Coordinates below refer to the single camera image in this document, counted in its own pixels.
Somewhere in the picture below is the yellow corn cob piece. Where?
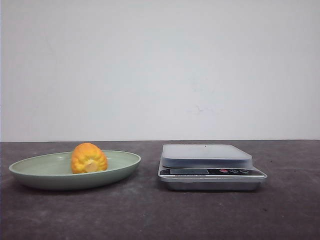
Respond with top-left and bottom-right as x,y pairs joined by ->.
70,143 -> 108,174

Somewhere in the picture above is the silver digital kitchen scale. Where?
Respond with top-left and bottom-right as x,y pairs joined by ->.
158,144 -> 268,191

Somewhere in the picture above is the pale green oval plate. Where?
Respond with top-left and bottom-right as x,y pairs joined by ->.
9,150 -> 141,191

